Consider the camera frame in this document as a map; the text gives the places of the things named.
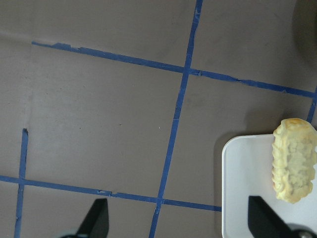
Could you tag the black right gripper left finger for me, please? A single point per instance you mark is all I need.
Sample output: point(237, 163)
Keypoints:
point(95, 223)

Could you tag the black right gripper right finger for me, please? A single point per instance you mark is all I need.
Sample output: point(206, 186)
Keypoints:
point(263, 222)

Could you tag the yellow bread roll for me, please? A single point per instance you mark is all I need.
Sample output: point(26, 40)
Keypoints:
point(294, 153)

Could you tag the white rectangular tray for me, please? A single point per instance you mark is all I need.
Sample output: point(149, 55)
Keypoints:
point(246, 170)

